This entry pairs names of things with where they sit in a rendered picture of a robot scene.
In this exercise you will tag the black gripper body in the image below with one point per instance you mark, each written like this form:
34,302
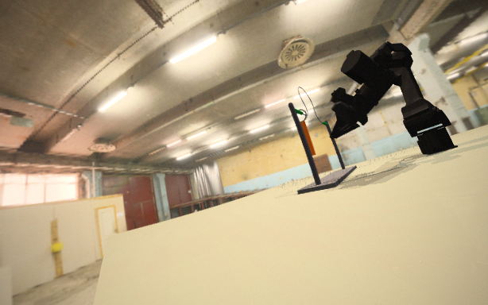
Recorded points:
363,102

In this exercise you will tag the orange handle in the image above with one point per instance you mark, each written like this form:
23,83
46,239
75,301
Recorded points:
307,136

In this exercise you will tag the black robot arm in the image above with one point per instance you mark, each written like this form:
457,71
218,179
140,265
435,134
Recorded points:
383,69

